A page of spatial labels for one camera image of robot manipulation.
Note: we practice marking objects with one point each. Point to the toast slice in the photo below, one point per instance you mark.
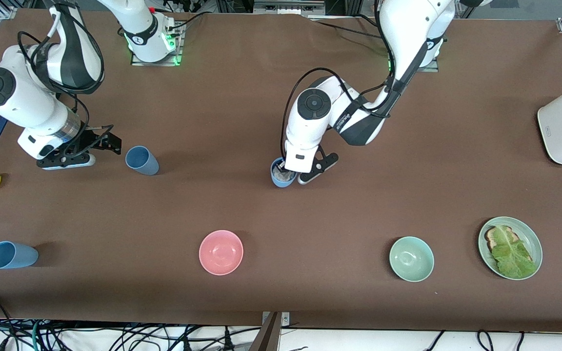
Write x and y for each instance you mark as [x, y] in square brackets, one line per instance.
[491, 239]

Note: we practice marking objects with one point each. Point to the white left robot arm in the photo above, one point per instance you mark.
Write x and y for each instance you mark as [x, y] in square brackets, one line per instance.
[408, 29]

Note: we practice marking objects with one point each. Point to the small metal bracket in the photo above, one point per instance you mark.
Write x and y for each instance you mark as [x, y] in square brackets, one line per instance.
[286, 319]

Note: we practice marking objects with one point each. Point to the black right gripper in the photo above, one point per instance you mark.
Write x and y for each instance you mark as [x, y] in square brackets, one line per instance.
[87, 137]

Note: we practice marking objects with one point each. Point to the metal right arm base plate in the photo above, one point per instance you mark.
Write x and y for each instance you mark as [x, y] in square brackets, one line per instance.
[178, 46]

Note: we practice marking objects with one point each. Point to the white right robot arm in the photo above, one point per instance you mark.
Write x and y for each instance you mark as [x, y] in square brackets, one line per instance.
[22, 102]

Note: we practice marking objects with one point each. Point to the blue cup holding paper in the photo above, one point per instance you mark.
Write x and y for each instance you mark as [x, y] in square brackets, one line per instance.
[276, 181]

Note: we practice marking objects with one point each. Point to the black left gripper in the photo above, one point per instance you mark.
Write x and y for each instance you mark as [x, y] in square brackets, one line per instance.
[280, 166]

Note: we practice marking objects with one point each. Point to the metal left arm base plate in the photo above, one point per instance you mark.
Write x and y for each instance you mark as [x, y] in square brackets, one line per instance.
[432, 68]

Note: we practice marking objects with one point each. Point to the grey power strip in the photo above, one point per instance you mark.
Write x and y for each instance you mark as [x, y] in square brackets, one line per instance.
[288, 6]

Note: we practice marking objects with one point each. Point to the green plate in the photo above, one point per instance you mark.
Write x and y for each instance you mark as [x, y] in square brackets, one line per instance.
[532, 241]

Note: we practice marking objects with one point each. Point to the crumpled white paper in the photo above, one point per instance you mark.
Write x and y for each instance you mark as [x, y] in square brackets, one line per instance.
[286, 177]

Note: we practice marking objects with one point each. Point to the pink bowl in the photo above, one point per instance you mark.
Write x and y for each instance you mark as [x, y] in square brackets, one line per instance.
[221, 252]

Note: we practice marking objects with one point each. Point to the green lettuce leaf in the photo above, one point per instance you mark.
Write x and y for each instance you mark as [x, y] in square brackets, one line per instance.
[512, 256]

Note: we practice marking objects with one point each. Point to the green bowl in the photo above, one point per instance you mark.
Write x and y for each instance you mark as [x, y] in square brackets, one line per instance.
[411, 259]

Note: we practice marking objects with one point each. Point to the brown table cover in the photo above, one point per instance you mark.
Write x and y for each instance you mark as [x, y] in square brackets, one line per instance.
[212, 122]

